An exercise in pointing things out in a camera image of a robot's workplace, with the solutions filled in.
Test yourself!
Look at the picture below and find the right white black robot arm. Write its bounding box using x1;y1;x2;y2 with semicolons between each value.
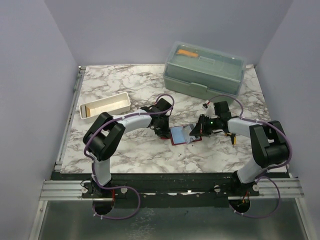
189;101;292;196

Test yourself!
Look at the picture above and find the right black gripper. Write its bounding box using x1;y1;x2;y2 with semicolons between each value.
190;114;221;137

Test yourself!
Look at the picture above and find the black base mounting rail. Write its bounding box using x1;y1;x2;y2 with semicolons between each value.
51;172;259;209

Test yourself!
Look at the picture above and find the green plastic toolbox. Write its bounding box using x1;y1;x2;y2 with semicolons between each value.
162;41;247;100

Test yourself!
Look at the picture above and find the red leather card holder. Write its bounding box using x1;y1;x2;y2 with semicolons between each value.
169;125;202;146

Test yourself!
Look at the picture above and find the orange handled tool in toolbox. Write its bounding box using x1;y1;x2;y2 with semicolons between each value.
176;49;199;58

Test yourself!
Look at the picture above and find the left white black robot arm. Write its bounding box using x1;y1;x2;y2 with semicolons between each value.
83;97;174;198

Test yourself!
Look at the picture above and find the white rectangular plastic tray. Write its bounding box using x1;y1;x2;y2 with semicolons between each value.
79;92;131;123

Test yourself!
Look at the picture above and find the stack of cards in tray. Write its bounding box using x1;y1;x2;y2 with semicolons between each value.
84;105;91;118

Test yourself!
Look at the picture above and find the yellow black handled screwdriver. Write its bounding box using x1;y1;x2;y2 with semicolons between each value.
224;132;236;146

